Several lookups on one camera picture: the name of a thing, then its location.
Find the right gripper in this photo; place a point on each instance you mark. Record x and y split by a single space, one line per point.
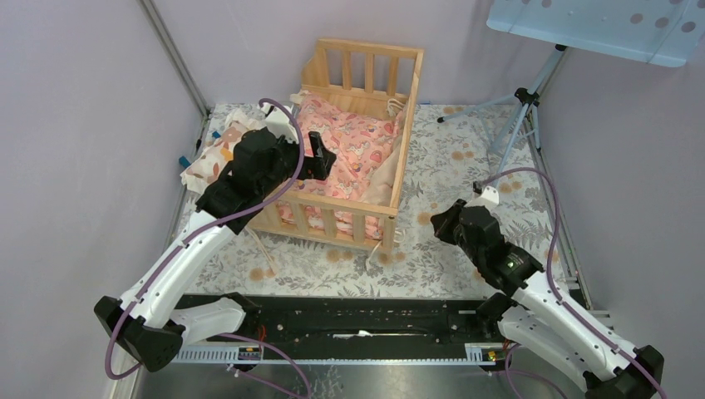
442 223

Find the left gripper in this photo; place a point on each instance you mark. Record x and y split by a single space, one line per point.
317 165

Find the pink patterned bed cushion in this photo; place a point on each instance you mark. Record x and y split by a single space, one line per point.
367 149

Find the wooden pet bed frame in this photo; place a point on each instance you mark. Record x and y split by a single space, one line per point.
361 97

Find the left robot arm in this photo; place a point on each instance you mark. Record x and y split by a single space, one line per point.
165 281

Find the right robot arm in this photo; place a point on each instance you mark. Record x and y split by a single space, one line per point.
531 310

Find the floral small pillow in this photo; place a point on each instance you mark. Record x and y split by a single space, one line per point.
236 124

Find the blue toy item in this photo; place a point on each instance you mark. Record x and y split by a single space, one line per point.
209 159

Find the floral table mat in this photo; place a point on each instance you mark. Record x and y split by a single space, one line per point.
445 246

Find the black tripod stand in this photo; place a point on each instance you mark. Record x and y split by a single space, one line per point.
523 121

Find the grey diagonal pole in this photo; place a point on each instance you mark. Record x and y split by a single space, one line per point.
162 33

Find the light blue perforated panel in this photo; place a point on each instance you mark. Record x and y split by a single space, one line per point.
657 32

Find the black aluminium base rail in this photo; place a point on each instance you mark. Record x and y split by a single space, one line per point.
266 329

